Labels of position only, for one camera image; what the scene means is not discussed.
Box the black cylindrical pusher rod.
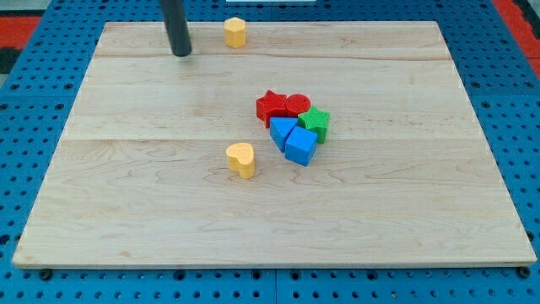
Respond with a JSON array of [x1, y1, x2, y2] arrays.
[[159, 0, 192, 57]]

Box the green star block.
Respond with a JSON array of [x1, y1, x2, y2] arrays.
[[298, 106, 331, 144]]

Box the yellow hexagon block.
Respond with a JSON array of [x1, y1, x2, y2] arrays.
[[224, 17, 247, 48]]

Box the yellow heart block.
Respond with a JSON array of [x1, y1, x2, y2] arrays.
[[225, 143, 256, 179]]

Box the red circle block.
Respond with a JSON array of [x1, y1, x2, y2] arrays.
[[284, 94, 311, 117]]

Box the red star block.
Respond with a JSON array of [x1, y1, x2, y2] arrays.
[[256, 90, 288, 128]]

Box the blue cube block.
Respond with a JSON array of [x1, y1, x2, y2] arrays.
[[284, 127, 317, 166]]

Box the blue triangle block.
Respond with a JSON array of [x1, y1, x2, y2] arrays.
[[269, 117, 298, 153]]

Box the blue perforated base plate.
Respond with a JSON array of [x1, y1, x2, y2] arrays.
[[1, 1, 539, 303]]

